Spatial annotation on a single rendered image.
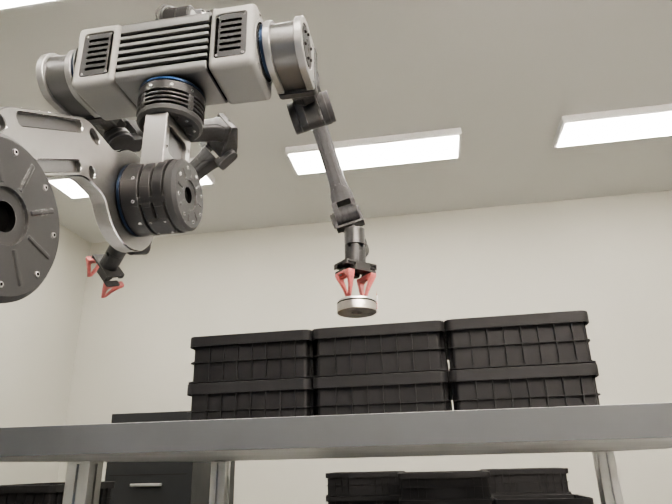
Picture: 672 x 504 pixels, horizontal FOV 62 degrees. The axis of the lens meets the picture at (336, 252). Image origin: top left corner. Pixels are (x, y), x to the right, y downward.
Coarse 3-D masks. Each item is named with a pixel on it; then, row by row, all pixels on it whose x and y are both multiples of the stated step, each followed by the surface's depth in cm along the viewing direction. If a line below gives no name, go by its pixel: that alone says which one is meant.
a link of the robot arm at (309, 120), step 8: (296, 104) 130; (312, 104) 130; (304, 112) 130; (312, 112) 130; (320, 112) 130; (304, 120) 130; (312, 120) 131; (320, 120) 131; (304, 128) 132; (312, 128) 133
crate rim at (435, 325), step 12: (384, 324) 124; (396, 324) 124; (408, 324) 123; (420, 324) 122; (432, 324) 122; (312, 336) 128; (324, 336) 126; (336, 336) 125; (348, 336) 125; (444, 336) 127
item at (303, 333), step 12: (204, 336) 132; (216, 336) 131; (228, 336) 131; (240, 336) 130; (252, 336) 129; (264, 336) 129; (276, 336) 128; (288, 336) 128; (300, 336) 127; (192, 348) 134
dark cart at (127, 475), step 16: (112, 416) 281; (128, 416) 280; (144, 416) 279; (160, 416) 277; (176, 416) 276; (112, 464) 273; (128, 464) 272; (144, 464) 270; (160, 464) 269; (176, 464) 268; (192, 464) 266; (208, 464) 284; (112, 480) 270; (128, 480) 269; (144, 480) 268; (160, 480) 266; (176, 480) 265; (192, 480) 265; (208, 480) 283; (112, 496) 268; (128, 496) 266; (144, 496) 265; (160, 496) 264; (176, 496) 262; (192, 496) 263; (208, 496) 281
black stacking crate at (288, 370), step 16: (208, 352) 131; (224, 352) 130; (240, 352) 130; (256, 352) 129; (272, 352) 128; (288, 352) 128; (304, 352) 127; (208, 368) 129; (224, 368) 129; (240, 368) 128; (256, 368) 128; (272, 368) 127; (288, 368) 126; (304, 368) 126
